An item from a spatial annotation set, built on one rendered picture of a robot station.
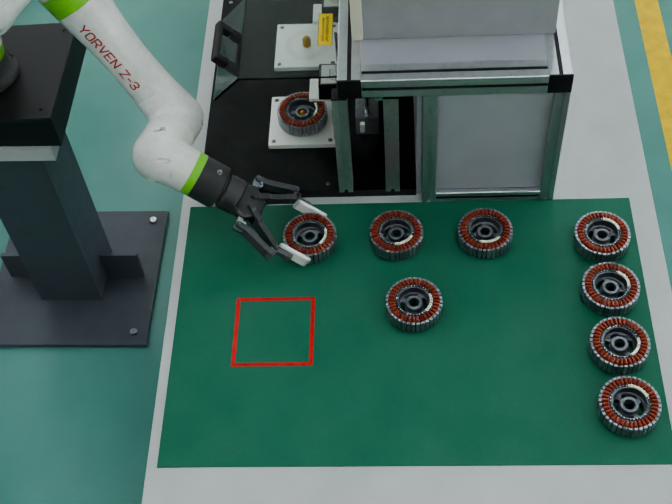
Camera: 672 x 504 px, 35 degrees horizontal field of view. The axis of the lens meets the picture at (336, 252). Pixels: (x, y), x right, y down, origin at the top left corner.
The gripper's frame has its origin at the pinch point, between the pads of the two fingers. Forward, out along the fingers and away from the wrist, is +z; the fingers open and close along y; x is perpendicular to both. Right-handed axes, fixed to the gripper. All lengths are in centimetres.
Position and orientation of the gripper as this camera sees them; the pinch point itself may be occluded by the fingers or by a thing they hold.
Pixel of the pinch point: (308, 236)
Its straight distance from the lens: 219.7
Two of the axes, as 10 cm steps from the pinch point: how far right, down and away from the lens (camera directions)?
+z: 8.5, 4.7, 2.3
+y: -2.8, 7.8, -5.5
